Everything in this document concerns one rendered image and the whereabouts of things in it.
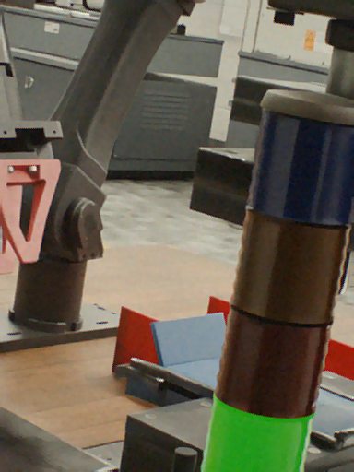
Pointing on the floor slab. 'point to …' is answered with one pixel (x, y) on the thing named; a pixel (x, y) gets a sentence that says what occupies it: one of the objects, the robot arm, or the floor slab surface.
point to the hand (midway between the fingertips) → (15, 257)
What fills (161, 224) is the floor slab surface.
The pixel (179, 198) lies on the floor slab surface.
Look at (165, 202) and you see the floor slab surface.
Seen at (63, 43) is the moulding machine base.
